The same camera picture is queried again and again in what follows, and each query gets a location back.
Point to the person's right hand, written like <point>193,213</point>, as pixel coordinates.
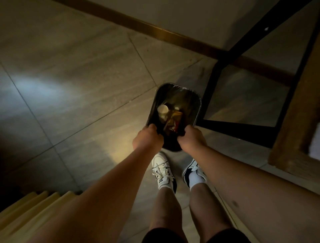
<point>193,142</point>

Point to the person's left hand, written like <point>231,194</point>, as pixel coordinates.
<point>148,141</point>

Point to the white paper cup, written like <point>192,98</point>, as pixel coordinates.
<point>163,110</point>

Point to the black trash bin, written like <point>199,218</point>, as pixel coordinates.
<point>185,100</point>

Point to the person's right forearm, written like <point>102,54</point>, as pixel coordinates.
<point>255,190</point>

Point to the person's left forearm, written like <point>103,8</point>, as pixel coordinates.
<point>105,197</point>

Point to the person's right white shoe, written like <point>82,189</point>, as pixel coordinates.
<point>190,167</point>

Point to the person's white shoe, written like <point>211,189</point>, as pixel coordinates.
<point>161,170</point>
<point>190,167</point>

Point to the person's left white shoe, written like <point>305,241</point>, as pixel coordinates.
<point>161,170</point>

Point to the person's right leg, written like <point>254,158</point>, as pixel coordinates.
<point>207,210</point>

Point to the white sock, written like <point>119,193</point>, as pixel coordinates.
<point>167,187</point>
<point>196,179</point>

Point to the black shorts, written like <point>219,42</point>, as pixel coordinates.
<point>225,237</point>

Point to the yellow pleated fabric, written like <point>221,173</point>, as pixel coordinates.
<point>30,217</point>

